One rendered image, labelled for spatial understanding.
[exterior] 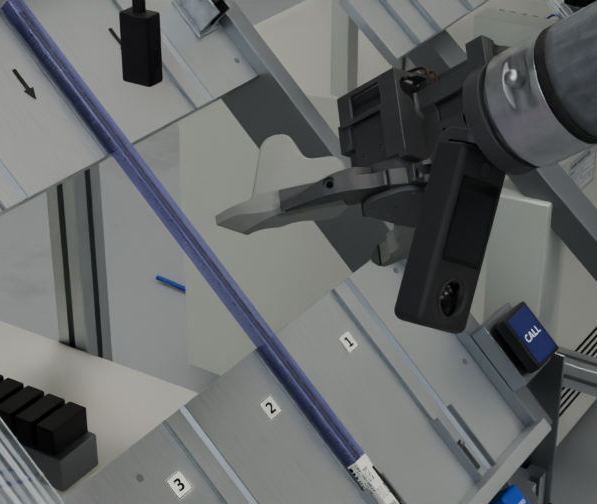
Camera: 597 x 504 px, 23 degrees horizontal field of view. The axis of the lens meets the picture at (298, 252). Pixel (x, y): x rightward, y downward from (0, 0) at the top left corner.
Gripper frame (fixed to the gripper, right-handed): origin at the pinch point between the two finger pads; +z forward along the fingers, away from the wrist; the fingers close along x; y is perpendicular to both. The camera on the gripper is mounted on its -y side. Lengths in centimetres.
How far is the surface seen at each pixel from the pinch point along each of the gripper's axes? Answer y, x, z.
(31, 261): 75, -94, 171
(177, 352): 45, -99, 133
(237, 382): -6.9, -0.9, 8.5
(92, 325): 13, -19, 50
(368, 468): -13.2, -10.4, 5.6
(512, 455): -11.6, -24.8, 3.4
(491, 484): -14.2, -21.6, 3.3
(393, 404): -7.4, -15.7, 7.0
